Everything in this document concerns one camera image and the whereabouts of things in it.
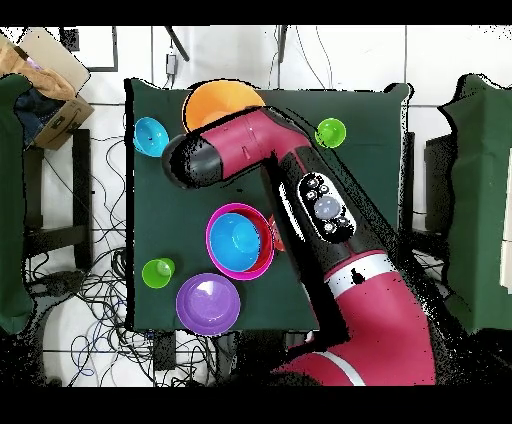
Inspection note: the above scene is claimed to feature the black side furniture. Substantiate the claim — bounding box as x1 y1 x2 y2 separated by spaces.
423 133 457 233

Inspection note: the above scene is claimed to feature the small red bowl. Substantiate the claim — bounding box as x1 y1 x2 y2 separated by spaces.
268 213 286 253

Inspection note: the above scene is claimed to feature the purple bowl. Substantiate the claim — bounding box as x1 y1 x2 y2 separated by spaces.
175 272 242 336

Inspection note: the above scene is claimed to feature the large orange bowl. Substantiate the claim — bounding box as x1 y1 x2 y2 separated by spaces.
181 78 267 133

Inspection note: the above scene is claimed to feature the black square frame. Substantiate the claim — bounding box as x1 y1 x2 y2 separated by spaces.
59 25 119 73

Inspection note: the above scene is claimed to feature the dark green hanging cloth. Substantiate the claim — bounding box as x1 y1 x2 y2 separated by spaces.
0 73 35 335
437 73 512 333

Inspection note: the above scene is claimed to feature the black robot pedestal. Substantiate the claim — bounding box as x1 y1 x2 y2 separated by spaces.
213 330 293 387

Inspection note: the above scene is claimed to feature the small light blue bowl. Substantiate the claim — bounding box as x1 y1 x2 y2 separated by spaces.
133 116 170 158

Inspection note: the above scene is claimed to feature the large pink bowl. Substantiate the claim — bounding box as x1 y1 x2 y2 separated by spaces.
205 202 276 281

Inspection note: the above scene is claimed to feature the green cup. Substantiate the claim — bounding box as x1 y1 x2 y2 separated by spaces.
314 117 348 150
141 257 176 290

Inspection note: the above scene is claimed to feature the dark green table cloth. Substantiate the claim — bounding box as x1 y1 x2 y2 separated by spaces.
123 77 413 333

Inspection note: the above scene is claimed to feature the medium blue bowl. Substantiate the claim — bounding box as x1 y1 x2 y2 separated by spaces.
208 212 262 272

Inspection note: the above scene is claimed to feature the brown cloth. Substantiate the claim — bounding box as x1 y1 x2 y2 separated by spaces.
0 39 77 101

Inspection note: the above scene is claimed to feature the cardboard box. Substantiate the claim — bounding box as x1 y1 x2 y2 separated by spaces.
0 26 96 152

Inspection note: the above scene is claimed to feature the black stool frame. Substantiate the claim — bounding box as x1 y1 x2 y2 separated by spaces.
23 128 94 273

